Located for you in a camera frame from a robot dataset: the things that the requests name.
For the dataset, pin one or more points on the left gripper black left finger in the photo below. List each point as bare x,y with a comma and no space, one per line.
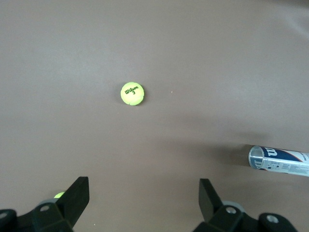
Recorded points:
55,217

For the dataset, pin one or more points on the brown table mat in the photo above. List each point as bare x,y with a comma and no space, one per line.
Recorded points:
154,48

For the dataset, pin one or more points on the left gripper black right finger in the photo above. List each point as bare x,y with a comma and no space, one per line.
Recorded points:
224,217

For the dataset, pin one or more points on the yellow-green tennis ball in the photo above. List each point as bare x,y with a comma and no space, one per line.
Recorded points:
132,93
59,195

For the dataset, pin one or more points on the clear tennis ball can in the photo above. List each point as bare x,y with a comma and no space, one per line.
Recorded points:
285,160

